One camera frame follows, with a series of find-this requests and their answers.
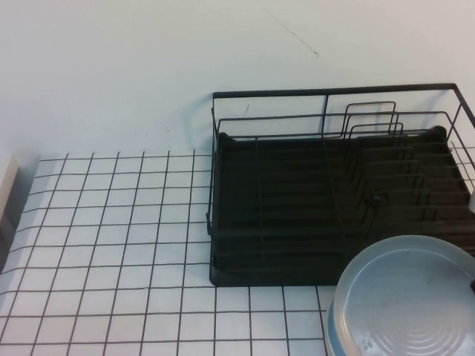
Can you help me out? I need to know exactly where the grey round plate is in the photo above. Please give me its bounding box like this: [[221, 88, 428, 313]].
[[335, 234, 475, 356]]

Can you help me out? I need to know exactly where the light blue round plate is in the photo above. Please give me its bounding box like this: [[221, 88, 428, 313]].
[[325, 302, 359, 356]]

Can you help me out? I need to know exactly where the black plastic drain tray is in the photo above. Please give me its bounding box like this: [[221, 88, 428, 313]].
[[209, 125, 475, 287]]

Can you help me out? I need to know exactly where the white black-grid tablecloth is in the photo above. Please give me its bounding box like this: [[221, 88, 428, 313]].
[[0, 149, 344, 356]]

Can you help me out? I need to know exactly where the black wire dish rack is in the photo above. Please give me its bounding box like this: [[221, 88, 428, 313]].
[[205, 82, 475, 277]]

